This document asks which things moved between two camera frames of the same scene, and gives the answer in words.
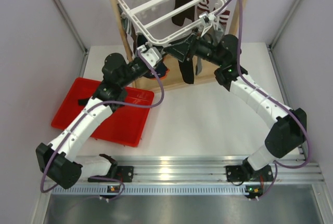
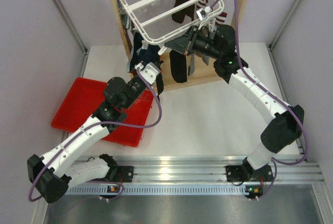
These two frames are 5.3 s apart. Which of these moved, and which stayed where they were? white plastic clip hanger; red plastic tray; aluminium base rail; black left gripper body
Moved: black left gripper body
Stayed: red plastic tray; aluminium base rail; white plastic clip hanger
